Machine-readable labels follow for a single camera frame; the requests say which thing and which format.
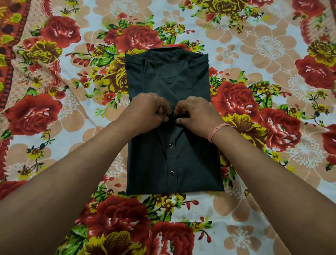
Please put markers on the person's right forearm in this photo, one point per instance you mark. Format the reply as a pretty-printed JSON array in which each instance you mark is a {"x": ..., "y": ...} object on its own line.
[{"x": 275, "y": 189}]

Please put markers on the person's right hand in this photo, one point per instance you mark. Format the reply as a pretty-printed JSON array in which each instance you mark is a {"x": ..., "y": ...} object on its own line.
[{"x": 202, "y": 118}]

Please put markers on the person's left hand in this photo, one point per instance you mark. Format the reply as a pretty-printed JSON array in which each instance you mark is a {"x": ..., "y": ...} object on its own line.
[{"x": 144, "y": 113}]

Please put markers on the dark green shirt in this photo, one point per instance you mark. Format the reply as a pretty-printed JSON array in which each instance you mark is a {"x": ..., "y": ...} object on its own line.
[{"x": 157, "y": 168}]

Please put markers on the person's left forearm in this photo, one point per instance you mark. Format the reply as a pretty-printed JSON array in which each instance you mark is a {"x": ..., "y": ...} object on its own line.
[{"x": 52, "y": 189}]

